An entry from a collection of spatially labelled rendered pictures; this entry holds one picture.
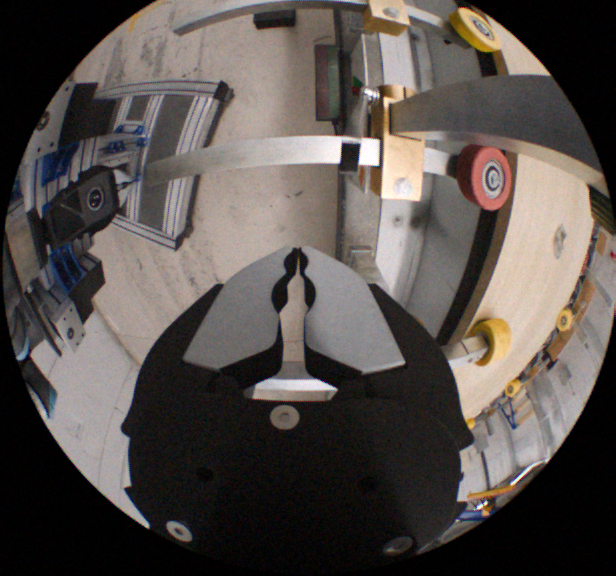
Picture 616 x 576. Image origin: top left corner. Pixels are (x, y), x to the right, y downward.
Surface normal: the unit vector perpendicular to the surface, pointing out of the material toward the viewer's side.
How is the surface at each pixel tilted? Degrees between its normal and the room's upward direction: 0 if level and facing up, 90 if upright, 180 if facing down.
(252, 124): 0
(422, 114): 90
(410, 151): 0
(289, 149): 0
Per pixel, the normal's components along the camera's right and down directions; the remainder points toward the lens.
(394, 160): 0.01, 0.51
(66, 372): 0.99, -0.11
